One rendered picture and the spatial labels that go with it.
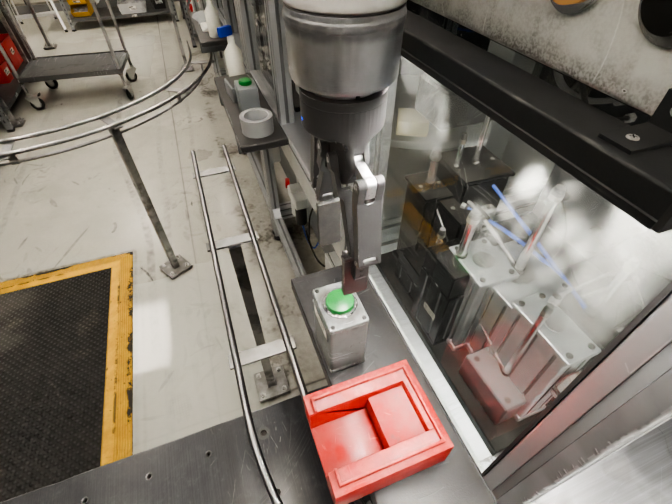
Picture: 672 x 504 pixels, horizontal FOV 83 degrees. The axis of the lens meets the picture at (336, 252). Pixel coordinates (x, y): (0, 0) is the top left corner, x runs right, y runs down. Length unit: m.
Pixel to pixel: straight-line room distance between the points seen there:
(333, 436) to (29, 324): 1.83
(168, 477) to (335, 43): 0.77
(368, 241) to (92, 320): 1.81
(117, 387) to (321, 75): 1.64
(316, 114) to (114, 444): 1.53
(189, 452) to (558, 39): 0.82
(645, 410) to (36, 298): 2.26
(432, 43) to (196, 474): 0.77
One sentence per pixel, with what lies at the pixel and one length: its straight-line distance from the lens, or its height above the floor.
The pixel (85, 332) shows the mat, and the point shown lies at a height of 0.01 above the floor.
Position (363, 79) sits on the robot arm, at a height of 1.35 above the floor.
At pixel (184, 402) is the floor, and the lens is 1.69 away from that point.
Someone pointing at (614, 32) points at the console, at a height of 1.40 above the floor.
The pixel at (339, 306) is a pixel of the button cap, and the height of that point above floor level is 1.04.
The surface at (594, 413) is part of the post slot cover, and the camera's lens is 0.37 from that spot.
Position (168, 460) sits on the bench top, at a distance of 0.87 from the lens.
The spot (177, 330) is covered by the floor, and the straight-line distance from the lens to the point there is 1.87.
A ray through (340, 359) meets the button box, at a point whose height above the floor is 0.94.
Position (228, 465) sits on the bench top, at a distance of 0.83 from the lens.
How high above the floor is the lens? 1.46
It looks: 46 degrees down
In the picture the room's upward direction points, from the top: straight up
